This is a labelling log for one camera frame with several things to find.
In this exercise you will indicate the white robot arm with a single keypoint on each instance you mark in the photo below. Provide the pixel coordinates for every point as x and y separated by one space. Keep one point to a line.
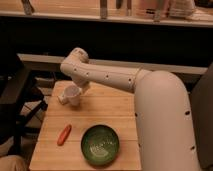
161 103

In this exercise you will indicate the grey chair at right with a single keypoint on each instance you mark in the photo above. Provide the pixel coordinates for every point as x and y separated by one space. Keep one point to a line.
201 99

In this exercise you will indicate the green bowl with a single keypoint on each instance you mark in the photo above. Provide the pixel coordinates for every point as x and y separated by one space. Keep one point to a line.
100 145

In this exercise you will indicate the dark chair at left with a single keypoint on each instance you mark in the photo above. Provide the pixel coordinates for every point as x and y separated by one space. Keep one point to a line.
20 100

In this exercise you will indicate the white ceramic cup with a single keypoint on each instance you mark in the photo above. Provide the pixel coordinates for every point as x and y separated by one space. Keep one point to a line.
72 94

